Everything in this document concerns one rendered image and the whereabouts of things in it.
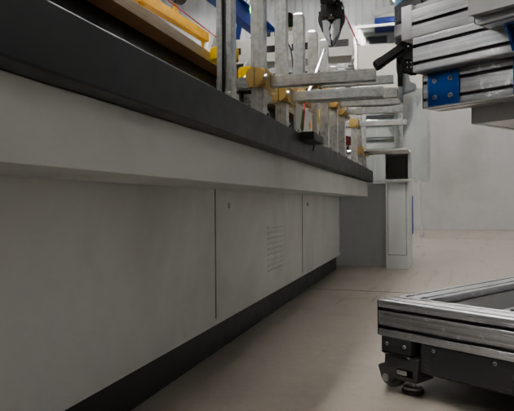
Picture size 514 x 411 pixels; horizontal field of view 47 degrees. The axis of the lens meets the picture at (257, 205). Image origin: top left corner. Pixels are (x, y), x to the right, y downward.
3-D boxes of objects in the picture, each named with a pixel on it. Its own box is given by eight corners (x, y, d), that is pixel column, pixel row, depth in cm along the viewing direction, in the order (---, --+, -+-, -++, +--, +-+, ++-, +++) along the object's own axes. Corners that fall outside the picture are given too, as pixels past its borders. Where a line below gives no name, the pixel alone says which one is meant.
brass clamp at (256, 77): (278, 94, 165) (278, 76, 165) (265, 85, 152) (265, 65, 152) (257, 95, 167) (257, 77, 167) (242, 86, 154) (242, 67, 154)
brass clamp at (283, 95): (298, 107, 189) (298, 91, 189) (288, 100, 176) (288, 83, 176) (279, 108, 191) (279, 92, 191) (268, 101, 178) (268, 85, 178)
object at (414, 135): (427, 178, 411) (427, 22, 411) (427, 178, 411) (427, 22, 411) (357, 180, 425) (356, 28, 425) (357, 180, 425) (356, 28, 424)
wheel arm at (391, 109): (403, 112, 298) (403, 106, 298) (402, 111, 295) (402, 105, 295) (331, 116, 308) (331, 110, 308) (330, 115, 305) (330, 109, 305)
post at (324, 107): (329, 151, 254) (328, 40, 254) (328, 150, 251) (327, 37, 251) (321, 151, 255) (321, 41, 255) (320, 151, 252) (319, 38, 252)
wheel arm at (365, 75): (376, 85, 154) (376, 68, 154) (374, 82, 151) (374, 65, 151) (219, 95, 167) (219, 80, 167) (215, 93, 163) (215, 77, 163)
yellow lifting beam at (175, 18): (209, 48, 764) (209, 24, 764) (140, 8, 604) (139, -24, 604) (202, 49, 767) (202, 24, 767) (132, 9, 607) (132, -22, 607)
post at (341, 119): (345, 161, 302) (345, 68, 302) (344, 161, 299) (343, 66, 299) (338, 161, 303) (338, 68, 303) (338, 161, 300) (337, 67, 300)
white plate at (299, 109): (312, 141, 214) (312, 113, 214) (297, 133, 189) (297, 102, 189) (311, 141, 214) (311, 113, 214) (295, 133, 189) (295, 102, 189)
